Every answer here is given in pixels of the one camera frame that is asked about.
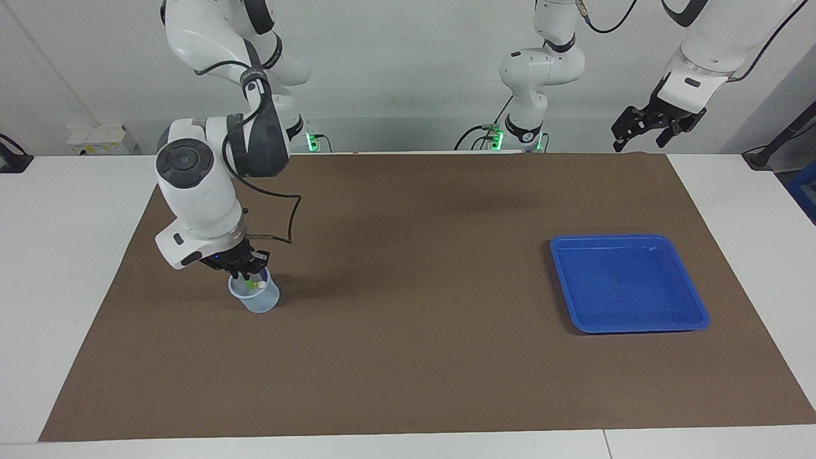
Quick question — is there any blue plastic tray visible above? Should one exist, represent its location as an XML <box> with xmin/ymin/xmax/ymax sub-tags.
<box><xmin>550</xmin><ymin>234</ymin><xmax>710</xmax><ymax>335</ymax></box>

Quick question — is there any translucent plastic cup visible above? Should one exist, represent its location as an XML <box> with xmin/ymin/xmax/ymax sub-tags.
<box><xmin>228</xmin><ymin>265</ymin><xmax>281</xmax><ymax>314</ymax></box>

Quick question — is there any blue storage box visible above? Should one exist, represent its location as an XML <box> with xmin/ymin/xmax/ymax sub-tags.
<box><xmin>783</xmin><ymin>163</ymin><xmax>816</xmax><ymax>225</ymax></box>

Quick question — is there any brown table mat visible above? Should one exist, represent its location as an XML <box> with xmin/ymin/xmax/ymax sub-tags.
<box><xmin>38</xmin><ymin>152</ymin><xmax>816</xmax><ymax>442</ymax></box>

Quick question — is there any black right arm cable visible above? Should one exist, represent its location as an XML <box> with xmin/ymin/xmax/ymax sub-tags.
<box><xmin>193</xmin><ymin>38</ymin><xmax>303</xmax><ymax>245</ymax></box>

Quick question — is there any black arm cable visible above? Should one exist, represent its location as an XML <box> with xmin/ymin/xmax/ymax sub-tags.
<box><xmin>574</xmin><ymin>0</ymin><xmax>791</xmax><ymax>84</ymax></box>
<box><xmin>193</xmin><ymin>38</ymin><xmax>303</xmax><ymax>245</ymax></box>

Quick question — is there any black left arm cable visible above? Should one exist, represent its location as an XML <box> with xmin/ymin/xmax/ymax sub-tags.
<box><xmin>574</xmin><ymin>0</ymin><xmax>791</xmax><ymax>84</ymax></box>

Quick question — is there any black left base cable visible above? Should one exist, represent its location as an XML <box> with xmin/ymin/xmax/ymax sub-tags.
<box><xmin>454</xmin><ymin>96</ymin><xmax>514</xmax><ymax>152</ymax></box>

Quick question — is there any white wall socket box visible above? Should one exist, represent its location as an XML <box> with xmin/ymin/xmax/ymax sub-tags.
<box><xmin>67</xmin><ymin>124</ymin><xmax>138</xmax><ymax>156</ymax></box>

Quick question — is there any black clamp mount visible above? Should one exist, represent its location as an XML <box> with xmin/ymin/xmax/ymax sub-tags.
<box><xmin>0</xmin><ymin>133</ymin><xmax>34</xmax><ymax>174</ymax></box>

